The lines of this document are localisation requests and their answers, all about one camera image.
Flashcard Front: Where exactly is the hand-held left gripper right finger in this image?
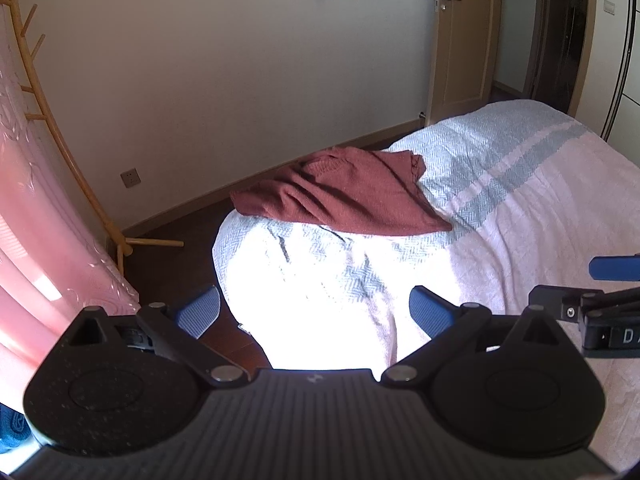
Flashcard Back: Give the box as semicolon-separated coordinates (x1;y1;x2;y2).
381;285;563;386

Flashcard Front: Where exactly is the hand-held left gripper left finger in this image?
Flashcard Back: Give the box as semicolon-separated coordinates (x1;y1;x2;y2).
67;285;247;388

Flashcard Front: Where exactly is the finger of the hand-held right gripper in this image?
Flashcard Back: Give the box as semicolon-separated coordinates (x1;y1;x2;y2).
589;255;640;282
529;285;640;322

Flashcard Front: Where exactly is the maroon knit sweater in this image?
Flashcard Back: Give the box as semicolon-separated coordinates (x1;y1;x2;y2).
230;146;453;236

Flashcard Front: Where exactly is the pink curtain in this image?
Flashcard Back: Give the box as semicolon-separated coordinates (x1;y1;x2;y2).
0;5;142;396

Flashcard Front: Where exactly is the wooden coat rack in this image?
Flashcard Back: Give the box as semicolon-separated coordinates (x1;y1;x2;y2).
0;0;186;277

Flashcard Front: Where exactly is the white wardrobe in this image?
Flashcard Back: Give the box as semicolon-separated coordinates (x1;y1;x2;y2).
575;0;640;163

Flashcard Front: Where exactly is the blue cloth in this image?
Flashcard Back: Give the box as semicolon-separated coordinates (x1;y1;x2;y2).
0;404;32;457

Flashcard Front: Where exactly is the dark wooden door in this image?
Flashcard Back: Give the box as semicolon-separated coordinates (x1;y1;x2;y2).
529;0;597;113

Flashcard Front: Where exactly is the light wooden door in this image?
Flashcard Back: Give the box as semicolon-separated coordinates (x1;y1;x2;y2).
425;0;505;127

